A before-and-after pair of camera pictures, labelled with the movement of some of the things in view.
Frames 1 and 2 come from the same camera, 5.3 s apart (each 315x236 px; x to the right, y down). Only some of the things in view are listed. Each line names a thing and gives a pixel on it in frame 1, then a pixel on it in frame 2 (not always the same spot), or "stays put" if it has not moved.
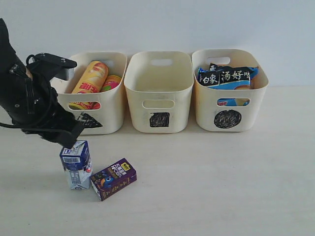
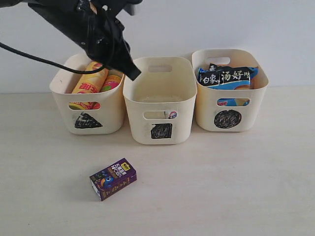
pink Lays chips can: (110, 82) stays put
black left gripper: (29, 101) → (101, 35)
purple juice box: (113, 178) stays put
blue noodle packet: (232, 79) stays put
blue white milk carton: (77, 161) → (171, 114)
